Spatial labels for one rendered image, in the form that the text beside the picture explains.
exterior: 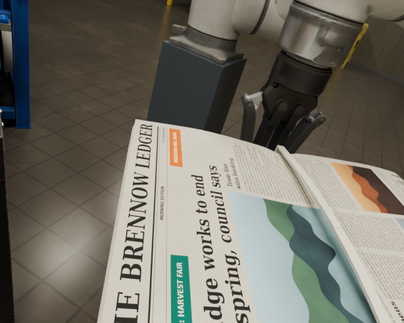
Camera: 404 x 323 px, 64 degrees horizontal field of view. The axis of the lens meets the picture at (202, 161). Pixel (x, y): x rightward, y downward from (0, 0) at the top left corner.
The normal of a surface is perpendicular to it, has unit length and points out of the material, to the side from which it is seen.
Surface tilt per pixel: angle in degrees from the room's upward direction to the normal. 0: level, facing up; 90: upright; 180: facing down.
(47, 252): 0
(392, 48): 90
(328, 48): 90
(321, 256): 1
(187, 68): 90
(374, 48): 90
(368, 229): 2
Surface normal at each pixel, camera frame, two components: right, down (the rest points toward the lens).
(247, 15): 0.14, 0.64
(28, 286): 0.27, -0.80
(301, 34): -0.67, 0.23
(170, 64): -0.44, 0.39
